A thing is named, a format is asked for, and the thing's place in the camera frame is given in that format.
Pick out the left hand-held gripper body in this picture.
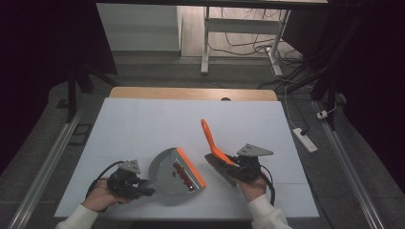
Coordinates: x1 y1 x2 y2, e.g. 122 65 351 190
107 159 151 200

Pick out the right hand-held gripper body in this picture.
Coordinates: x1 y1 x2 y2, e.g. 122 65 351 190
234 143 275 183

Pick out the grey dustpan with orange lip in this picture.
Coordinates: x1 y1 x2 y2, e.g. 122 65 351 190
148 146 207 196

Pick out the orange brush with dark bristles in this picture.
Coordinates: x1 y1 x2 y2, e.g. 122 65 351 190
201 118 240 188

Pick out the pile of red beans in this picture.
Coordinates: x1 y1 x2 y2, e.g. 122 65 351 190
172 161 196 192

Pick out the person's right hand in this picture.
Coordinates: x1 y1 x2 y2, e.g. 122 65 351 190
233 173 269 203

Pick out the person's left hand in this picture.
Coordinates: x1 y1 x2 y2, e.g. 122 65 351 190
83 177 132 213

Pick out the white table mat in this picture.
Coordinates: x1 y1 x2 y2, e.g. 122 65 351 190
53 97 320 220

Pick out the white power strip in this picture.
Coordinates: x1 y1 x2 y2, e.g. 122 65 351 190
292 127 318 154

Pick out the wooden table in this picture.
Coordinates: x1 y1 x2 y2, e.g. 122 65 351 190
109 86 279 102

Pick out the black tripod stand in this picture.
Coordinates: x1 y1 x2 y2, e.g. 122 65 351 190
56 63 113 124
276 15 367 132

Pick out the black curtain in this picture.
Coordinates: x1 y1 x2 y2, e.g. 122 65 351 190
0 0 118 176
281 0 405 195

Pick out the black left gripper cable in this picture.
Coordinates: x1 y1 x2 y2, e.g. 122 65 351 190
85 160 126 199

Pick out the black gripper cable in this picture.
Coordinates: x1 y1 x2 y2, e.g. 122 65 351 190
259 164 277 207
85 160 126 199

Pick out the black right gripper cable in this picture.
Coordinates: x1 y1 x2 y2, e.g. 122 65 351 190
259 164 277 207

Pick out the white power cable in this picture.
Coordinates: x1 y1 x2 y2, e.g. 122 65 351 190
284 85 300 130

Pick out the metal floor rail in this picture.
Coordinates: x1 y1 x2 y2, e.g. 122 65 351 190
313 100 387 229
8 108 84 229

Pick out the tangle of black floor cables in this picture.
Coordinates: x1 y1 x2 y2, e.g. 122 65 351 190
208 8 304 59

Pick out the white desk frame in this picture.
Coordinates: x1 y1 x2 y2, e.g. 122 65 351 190
200 6 291 76

